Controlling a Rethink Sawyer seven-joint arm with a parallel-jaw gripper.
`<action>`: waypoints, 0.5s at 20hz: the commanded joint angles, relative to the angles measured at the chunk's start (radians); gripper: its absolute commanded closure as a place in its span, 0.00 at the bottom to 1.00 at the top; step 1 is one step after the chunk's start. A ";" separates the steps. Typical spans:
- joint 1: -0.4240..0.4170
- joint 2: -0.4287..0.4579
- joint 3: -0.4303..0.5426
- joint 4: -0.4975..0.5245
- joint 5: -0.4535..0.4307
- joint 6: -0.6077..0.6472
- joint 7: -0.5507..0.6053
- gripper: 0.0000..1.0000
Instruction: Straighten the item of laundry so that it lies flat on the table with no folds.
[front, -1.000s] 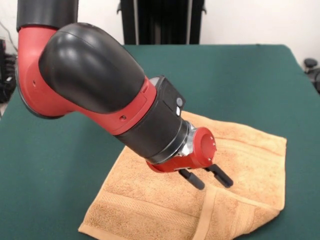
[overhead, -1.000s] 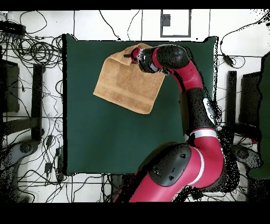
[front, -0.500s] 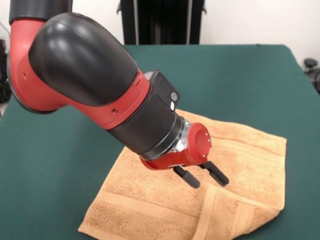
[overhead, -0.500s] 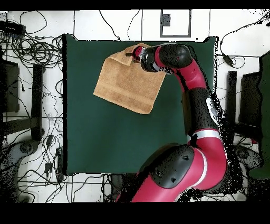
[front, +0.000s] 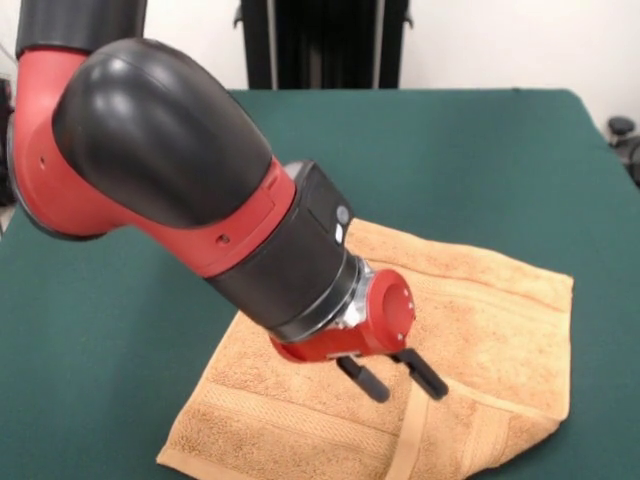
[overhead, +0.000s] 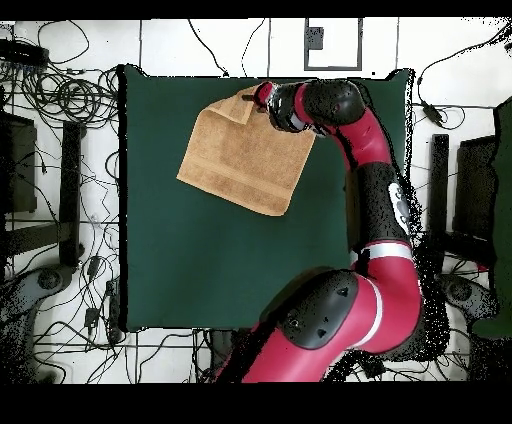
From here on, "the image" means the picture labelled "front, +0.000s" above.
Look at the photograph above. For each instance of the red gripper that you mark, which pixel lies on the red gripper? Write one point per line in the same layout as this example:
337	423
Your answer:
385	320

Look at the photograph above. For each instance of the tan terry towel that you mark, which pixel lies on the tan terry towel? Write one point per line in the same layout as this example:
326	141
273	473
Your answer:
500	340

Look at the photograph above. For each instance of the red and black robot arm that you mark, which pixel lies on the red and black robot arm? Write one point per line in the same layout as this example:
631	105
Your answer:
175	165

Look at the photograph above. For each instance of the dark green table cloth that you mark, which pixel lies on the dark green table cloth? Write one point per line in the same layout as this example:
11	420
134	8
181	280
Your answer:
450	175

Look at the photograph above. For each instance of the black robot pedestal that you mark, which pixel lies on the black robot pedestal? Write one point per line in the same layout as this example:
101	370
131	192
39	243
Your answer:
325	45

